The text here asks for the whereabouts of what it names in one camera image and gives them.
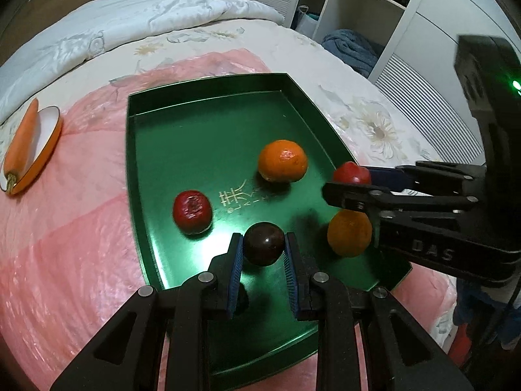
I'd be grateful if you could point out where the white wardrobe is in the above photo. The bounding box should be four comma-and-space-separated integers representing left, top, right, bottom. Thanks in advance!
187, 0, 521, 172

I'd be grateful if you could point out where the red and blue cloth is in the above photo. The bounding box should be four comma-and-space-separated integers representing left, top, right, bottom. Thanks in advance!
452, 281, 521, 359

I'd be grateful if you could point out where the white duvet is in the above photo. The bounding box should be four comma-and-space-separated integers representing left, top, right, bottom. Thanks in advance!
0, 0, 286, 123

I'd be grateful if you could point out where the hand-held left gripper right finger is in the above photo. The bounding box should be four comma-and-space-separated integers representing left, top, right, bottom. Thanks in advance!
284, 232, 477, 391

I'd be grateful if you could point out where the green tray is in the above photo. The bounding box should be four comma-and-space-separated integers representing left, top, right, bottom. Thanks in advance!
124, 72, 413, 389

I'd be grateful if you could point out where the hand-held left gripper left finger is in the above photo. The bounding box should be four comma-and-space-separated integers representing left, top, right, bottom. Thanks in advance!
49, 232, 246, 391

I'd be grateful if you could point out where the orange rimmed plate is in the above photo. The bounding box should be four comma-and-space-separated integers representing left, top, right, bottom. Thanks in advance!
0, 106, 63, 195

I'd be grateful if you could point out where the pink plastic sheet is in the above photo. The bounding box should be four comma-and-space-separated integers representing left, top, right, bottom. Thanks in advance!
0, 48, 460, 391

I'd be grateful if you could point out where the blue towel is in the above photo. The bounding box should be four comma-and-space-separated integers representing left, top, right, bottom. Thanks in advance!
321, 28, 383, 76

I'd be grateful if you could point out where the orange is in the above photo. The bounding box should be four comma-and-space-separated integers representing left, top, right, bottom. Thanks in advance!
258, 139, 309, 183
328, 209, 373, 257

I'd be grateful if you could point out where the small red apple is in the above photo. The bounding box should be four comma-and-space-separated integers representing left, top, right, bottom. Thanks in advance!
173, 190, 213, 235
333, 162, 372, 186

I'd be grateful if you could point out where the white bag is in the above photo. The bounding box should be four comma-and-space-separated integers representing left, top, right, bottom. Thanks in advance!
295, 5, 320, 35

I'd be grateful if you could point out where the dark purple plum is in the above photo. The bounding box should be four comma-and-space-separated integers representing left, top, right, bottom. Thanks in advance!
243, 222, 286, 267

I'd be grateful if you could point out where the carrot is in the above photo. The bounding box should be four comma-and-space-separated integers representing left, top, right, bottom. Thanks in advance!
3, 98, 39, 194

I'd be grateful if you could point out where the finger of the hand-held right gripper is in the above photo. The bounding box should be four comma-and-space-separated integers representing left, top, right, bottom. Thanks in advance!
368, 162, 488, 197
323, 182, 482, 221

